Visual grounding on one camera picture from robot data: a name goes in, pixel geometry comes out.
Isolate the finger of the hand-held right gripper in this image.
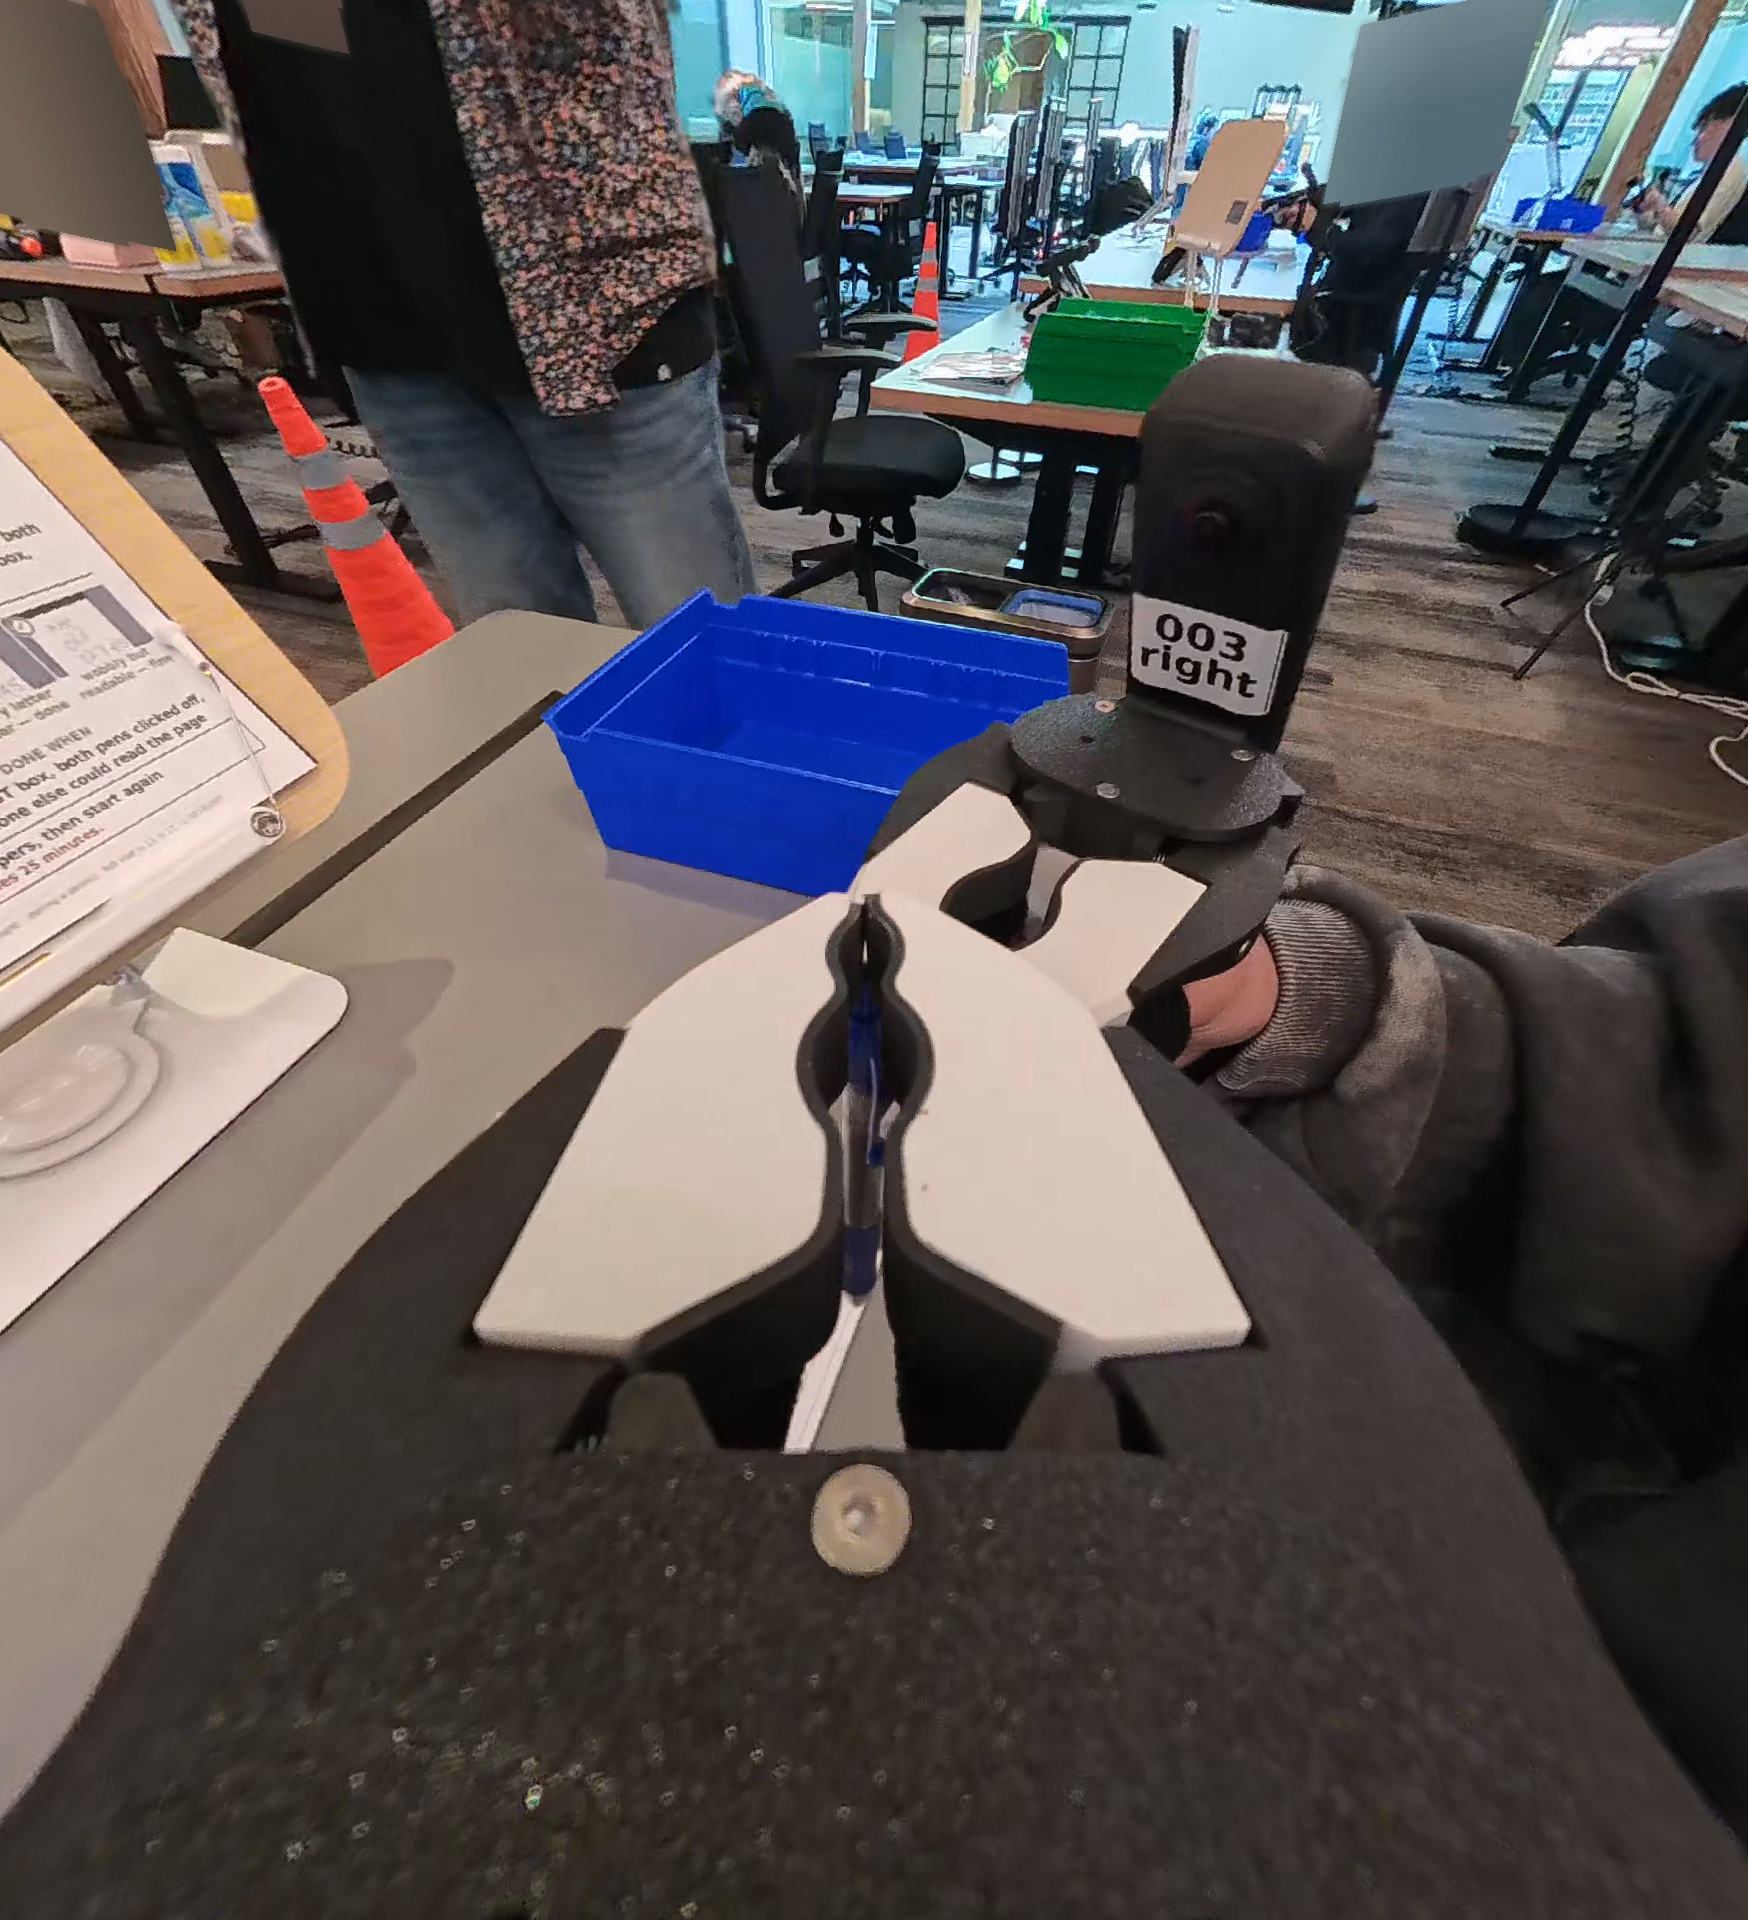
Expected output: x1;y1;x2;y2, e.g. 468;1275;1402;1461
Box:
850;781;1037;921
1008;846;1210;1033

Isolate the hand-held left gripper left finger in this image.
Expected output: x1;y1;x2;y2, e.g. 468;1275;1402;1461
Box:
471;892;876;1451

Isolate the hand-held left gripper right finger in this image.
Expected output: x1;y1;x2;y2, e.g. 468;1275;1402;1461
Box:
865;892;1254;1455

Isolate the blue plastic bin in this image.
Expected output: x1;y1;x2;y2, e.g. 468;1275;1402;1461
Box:
544;589;1116;899

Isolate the blue pen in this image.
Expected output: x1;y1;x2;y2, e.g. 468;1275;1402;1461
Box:
836;975;901;1300

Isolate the person's right forearm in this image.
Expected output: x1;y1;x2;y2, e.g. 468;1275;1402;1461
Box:
1210;817;1748;1502

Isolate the person's right hand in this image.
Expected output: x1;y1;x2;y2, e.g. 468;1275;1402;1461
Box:
1174;931;1282;1076

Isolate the stack of green bins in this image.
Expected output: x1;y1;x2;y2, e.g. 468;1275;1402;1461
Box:
1026;296;1210;415

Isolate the wooden top table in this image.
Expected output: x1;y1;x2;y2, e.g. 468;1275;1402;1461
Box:
868;307;1303;590
0;247;344;594

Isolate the wooden document stand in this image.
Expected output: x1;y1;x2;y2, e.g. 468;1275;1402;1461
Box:
1161;116;1291;290

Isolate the black light stand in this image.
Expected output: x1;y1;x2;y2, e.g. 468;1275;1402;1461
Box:
1456;0;1748;561

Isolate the black office chair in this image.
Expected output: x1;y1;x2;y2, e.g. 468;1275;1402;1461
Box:
706;142;970;611

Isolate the white document stand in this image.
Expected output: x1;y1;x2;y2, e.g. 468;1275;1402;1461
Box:
0;293;354;1382

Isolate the printed instruction sheet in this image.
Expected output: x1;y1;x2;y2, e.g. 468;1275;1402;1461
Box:
0;345;322;1038

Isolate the white wipes canister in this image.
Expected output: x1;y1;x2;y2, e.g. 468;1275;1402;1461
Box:
149;139;244;276

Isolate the white floor cable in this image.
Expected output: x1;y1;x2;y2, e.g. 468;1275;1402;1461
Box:
1581;593;1748;824

